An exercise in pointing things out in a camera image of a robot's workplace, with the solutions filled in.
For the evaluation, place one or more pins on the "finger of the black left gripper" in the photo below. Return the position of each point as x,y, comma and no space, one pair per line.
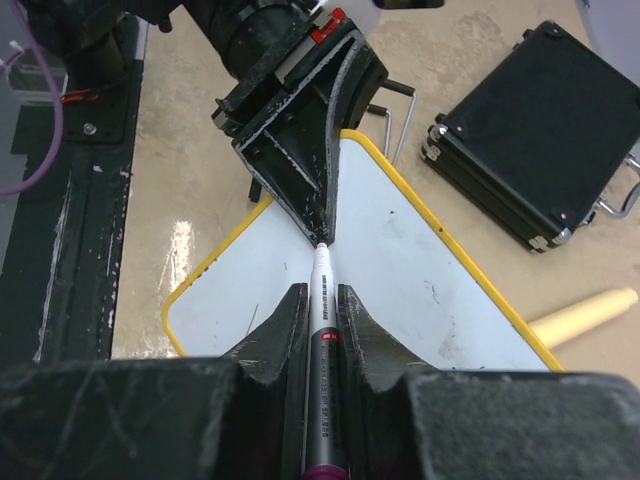
360,76
295,155

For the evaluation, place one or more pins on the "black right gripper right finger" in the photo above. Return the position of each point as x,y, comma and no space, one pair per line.
405,419

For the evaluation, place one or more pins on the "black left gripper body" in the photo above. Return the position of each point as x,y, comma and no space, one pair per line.
271,48

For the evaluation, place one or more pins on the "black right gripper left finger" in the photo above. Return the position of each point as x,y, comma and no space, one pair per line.
237,416

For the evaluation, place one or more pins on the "white marker pen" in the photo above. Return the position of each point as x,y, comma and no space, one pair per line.
323,455

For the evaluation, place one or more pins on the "yellow framed whiteboard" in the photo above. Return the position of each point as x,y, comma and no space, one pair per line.
411,275

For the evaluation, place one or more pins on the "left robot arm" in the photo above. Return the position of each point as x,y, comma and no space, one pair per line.
82,34

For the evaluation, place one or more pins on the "black hard case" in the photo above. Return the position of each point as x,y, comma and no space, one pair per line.
536,142

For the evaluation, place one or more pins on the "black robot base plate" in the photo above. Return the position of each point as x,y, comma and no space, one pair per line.
62,261

